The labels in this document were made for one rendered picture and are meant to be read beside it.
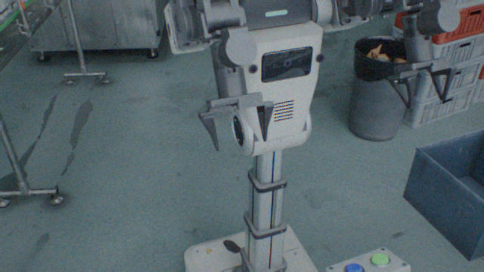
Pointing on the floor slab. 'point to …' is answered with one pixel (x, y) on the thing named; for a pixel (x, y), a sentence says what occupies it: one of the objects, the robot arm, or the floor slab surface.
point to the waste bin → (376, 90)
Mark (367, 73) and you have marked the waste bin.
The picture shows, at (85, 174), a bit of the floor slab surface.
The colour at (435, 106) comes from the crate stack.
